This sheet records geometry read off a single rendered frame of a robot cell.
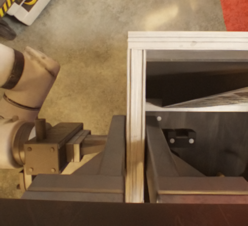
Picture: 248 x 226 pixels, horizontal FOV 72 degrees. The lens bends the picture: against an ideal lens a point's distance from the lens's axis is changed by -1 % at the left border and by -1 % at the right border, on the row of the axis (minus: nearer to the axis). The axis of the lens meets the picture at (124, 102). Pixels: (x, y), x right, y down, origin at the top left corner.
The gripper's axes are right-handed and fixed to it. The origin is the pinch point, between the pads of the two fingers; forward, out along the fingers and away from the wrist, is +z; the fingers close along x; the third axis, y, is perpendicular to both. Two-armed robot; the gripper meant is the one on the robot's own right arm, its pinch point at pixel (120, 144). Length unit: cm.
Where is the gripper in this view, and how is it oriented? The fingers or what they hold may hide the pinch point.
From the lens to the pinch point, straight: 30.9
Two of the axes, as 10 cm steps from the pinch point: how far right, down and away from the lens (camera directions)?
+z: 10.0, 0.0, -0.3
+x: 0.3, -1.1, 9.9
